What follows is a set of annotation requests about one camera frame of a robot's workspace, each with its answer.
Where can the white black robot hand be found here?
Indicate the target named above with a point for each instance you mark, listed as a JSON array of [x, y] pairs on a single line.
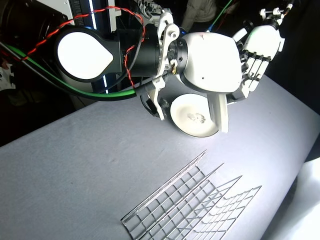
[[210, 62], [265, 40]]

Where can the grey table cloth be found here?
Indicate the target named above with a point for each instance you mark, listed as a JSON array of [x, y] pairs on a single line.
[[75, 187]]

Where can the spare white robot hand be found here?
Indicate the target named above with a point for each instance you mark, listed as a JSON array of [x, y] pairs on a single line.
[[147, 6]]

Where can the person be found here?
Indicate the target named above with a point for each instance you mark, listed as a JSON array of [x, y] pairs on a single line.
[[200, 12]]

